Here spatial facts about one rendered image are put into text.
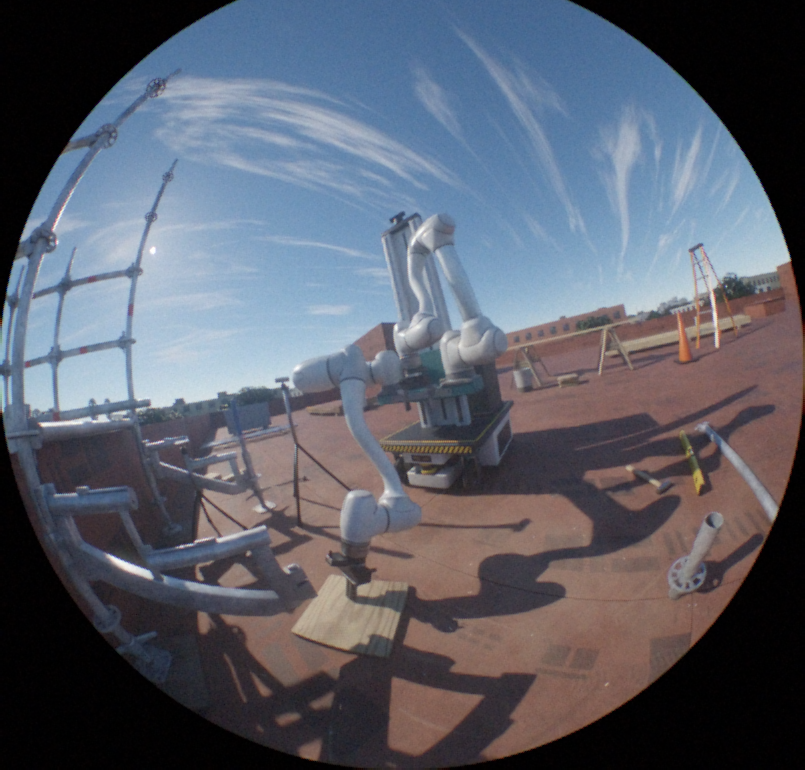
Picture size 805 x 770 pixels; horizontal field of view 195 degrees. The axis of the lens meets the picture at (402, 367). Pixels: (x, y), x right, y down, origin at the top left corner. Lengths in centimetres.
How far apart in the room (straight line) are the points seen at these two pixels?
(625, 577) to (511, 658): 39
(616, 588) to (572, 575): 16
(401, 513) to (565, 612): 60
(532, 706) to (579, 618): 27
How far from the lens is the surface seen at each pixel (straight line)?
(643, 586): 89
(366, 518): 71
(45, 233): 99
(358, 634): 82
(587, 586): 86
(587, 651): 77
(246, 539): 63
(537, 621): 79
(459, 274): 111
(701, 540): 72
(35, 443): 89
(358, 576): 77
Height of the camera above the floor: 70
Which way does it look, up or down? 2 degrees up
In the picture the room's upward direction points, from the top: 12 degrees counter-clockwise
